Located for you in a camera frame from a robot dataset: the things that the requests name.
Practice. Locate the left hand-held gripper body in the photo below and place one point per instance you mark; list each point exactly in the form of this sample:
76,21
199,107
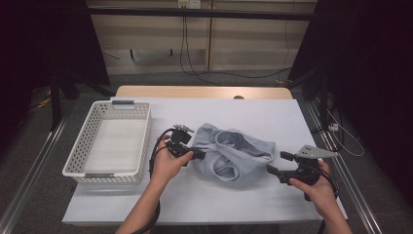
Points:
180,138

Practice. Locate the white perforated plastic basket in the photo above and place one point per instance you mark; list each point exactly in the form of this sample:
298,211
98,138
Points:
113,143

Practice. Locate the white table mat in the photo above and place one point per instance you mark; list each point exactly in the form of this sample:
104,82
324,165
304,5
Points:
227,201

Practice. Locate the person's left hand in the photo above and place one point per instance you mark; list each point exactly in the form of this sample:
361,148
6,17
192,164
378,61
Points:
165,167

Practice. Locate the black curtain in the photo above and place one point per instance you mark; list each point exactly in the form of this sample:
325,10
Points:
373,65
39,39

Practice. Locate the round table grommet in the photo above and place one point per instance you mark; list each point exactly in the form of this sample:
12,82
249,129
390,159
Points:
238,97

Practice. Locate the black metal stand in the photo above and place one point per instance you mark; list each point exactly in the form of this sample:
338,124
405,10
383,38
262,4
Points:
323,97
55,107

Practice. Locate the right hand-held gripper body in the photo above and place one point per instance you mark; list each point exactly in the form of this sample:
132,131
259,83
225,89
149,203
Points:
307,172

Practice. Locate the black horizontal metal bar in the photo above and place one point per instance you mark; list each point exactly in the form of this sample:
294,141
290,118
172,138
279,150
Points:
227,13

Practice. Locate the light blue tank top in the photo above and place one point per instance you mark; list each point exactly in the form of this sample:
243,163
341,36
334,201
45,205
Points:
250,146

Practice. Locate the white wall socket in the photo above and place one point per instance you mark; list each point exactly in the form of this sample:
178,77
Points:
195,4

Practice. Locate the person's right hand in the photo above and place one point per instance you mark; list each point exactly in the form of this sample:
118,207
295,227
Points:
319,195

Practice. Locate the white power plug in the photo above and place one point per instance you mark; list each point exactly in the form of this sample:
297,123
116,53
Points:
333,127

